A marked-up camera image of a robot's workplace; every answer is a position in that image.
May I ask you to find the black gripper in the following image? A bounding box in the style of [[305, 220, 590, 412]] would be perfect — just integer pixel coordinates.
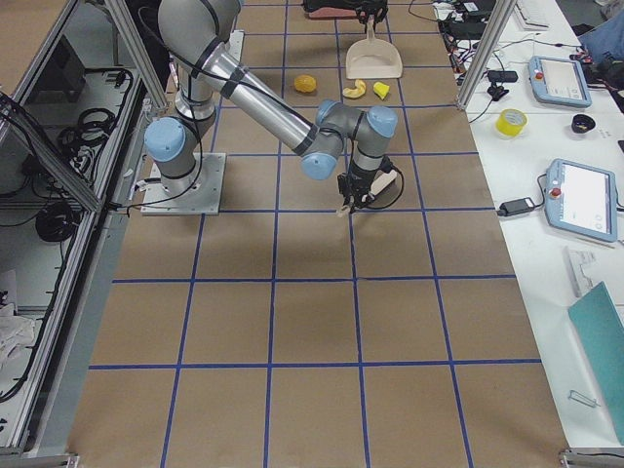
[[337, 168, 393, 213], [355, 0, 388, 23]]

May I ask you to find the beige hand brush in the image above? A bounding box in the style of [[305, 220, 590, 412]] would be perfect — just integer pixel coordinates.
[[335, 170, 397, 216]]

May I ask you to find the beige plastic dustpan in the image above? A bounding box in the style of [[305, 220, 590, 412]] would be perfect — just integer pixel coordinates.
[[345, 18, 403, 80]]

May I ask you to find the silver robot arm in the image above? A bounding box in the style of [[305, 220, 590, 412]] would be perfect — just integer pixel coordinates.
[[153, 1, 398, 211]]

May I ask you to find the pink bin with black bag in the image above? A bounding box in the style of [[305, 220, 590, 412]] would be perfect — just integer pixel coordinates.
[[302, 0, 362, 20]]

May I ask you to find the yellow green sponge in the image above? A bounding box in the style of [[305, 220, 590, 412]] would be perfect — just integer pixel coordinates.
[[372, 81, 390, 100]]

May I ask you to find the golden bread roll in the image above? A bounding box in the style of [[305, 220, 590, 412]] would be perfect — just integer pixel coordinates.
[[293, 74, 317, 95]]

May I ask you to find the black webcam clip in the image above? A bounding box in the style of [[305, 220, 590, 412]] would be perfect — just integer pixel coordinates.
[[487, 70, 518, 101]]

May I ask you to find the black power adapter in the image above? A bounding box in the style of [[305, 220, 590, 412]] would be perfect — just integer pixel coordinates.
[[496, 197, 536, 217]]

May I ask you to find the yellow tape roll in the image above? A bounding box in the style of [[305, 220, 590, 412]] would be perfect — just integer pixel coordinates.
[[494, 108, 527, 138]]

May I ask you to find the far teach pendant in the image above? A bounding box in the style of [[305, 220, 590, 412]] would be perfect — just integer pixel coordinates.
[[527, 56, 592, 108]]

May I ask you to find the teach pendant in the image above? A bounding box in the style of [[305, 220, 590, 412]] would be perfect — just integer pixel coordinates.
[[544, 158, 618, 243], [527, 56, 592, 108]]

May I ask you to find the near teach pendant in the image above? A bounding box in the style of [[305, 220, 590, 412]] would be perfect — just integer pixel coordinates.
[[544, 158, 618, 243]]

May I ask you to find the small black bowl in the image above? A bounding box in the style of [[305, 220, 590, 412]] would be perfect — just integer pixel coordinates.
[[570, 114, 596, 135]]

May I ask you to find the teal folder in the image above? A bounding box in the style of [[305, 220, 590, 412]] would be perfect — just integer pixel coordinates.
[[567, 282, 623, 444]]

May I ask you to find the aluminium frame post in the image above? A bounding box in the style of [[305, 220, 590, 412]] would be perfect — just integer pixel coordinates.
[[456, 0, 517, 110]]

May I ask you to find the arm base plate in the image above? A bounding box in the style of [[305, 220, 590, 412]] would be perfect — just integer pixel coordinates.
[[226, 29, 245, 63], [140, 152, 226, 215]]

